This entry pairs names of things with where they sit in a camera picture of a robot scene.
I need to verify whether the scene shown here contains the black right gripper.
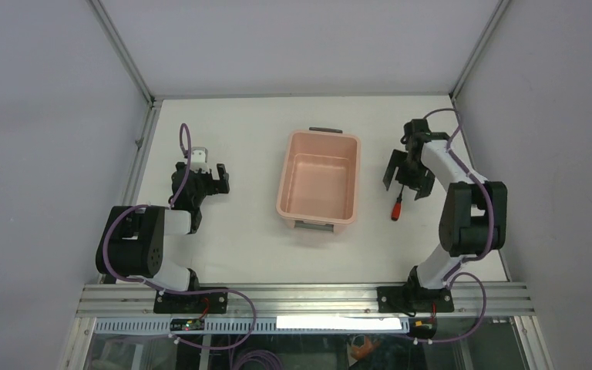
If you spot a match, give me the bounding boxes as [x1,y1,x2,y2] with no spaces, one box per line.
[383,149,436,199]

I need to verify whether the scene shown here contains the red black screwdriver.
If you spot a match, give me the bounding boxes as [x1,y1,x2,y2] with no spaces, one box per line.
[390,186,404,221]

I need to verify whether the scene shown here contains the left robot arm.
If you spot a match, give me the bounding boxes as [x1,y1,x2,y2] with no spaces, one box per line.
[95,162,230,313]

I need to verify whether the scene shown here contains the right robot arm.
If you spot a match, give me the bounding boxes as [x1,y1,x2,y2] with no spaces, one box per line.
[382,118,508,312]

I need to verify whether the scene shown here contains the pink plastic bin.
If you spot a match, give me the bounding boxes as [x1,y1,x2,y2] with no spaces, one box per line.
[276,127,362,234]

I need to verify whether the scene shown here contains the orange object under table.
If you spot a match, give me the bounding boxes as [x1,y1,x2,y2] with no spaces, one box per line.
[348,335,381,362]

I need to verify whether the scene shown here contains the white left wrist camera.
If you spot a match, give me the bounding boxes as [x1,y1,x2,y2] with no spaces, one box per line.
[190,146,210,173]

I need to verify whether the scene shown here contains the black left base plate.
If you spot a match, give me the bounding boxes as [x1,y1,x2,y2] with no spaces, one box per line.
[153,291,228,315]

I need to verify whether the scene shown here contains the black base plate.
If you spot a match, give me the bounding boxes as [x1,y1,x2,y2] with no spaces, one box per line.
[153,291,228,315]
[376,285,455,315]

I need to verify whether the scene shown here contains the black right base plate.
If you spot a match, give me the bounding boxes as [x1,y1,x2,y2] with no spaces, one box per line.
[376,285,455,315]

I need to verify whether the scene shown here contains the aluminium front rail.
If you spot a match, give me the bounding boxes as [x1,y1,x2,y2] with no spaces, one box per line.
[76,282,536,318]

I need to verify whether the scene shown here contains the coiled purple cable below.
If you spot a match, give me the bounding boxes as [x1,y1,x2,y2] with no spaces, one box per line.
[229,350,286,370]

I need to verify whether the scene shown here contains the white slotted cable duct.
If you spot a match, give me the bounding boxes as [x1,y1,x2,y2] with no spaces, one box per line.
[94,315,409,335]

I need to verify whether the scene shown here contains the aluminium right frame post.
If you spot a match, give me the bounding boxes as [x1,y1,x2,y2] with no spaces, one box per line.
[449,0,511,103]

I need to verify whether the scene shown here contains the aluminium frame post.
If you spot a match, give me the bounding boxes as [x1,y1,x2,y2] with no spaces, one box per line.
[449,0,511,103]
[86,0,155,106]

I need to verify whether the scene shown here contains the aluminium left frame post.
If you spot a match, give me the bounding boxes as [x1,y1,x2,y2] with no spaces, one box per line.
[86,0,155,106]

